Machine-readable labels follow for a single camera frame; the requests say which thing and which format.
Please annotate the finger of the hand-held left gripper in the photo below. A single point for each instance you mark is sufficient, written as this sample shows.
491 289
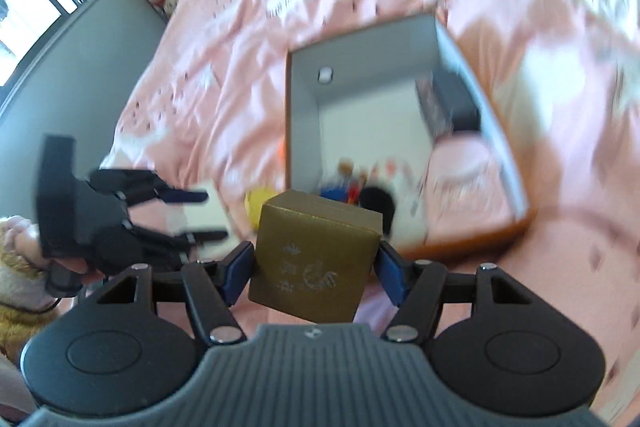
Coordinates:
190 237
165 194

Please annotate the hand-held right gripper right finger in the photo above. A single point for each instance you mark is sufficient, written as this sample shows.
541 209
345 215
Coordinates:
390 274

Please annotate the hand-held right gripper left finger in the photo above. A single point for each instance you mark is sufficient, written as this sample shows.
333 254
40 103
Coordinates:
237 272

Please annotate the white paper box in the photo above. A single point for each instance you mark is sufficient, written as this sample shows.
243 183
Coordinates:
210 212

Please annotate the gold cardboard box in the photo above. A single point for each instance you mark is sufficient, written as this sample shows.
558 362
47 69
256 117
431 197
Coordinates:
315 257

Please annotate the pink box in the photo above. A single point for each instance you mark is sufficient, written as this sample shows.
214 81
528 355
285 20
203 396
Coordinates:
465 177

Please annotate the white storage box orange rim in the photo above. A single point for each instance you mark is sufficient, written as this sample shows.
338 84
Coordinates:
365 107

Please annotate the person's left hand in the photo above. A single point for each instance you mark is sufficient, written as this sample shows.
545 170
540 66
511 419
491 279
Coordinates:
75 266

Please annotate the yellow toy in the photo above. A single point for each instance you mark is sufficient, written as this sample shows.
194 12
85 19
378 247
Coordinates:
257 204

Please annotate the pink printed blanket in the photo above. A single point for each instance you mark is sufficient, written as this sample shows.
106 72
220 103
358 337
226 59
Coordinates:
225 57

